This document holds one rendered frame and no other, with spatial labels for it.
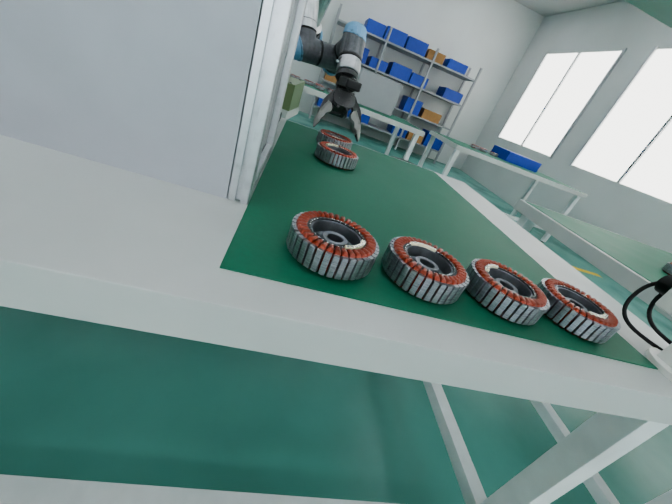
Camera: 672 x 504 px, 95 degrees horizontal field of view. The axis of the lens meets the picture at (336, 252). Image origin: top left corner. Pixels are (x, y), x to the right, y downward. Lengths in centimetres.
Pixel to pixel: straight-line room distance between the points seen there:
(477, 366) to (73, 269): 38
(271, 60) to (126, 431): 95
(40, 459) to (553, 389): 104
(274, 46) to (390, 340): 34
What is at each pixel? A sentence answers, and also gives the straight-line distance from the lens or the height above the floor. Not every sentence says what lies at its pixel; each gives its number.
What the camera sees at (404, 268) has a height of 78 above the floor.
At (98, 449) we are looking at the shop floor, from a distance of 107.
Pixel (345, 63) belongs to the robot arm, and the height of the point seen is 98.
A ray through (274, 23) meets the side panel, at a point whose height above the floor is 96.
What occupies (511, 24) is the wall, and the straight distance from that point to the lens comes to 863.
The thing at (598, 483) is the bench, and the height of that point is 20.
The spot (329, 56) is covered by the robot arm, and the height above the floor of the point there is 98.
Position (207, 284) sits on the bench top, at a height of 75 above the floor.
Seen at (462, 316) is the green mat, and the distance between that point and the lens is 42.
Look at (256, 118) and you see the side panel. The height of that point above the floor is 86.
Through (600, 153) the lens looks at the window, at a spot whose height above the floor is 126.
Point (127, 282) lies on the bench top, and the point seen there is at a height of 75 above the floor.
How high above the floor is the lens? 94
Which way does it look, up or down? 28 degrees down
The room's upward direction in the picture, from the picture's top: 22 degrees clockwise
